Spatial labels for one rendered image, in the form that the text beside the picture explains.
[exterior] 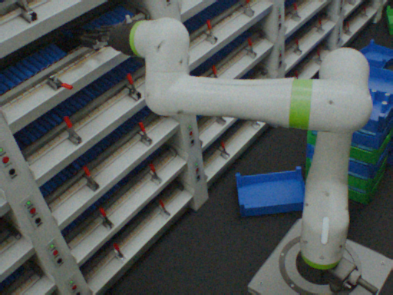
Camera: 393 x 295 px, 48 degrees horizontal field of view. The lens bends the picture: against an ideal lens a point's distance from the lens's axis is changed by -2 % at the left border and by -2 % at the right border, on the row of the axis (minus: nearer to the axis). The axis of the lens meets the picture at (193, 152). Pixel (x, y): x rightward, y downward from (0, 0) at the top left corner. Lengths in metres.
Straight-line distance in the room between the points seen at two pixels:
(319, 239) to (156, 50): 0.67
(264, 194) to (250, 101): 1.10
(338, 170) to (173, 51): 0.60
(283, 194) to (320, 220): 0.83
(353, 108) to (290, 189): 1.14
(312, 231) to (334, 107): 0.41
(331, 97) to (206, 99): 0.28
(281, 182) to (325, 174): 0.81
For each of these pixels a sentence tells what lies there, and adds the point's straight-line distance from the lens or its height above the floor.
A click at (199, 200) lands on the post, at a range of 2.06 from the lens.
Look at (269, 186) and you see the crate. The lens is 2.14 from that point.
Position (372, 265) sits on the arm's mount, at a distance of 1.53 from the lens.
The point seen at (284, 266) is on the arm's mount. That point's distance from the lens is 1.48.
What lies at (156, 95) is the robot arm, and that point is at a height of 0.95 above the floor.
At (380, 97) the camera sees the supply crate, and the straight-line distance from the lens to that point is 1.99.
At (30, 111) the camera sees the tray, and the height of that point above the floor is 0.90.
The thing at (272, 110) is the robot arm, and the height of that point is 0.92.
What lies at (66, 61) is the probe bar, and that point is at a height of 0.94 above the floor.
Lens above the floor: 1.53
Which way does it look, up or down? 40 degrees down
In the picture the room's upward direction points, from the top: 10 degrees counter-clockwise
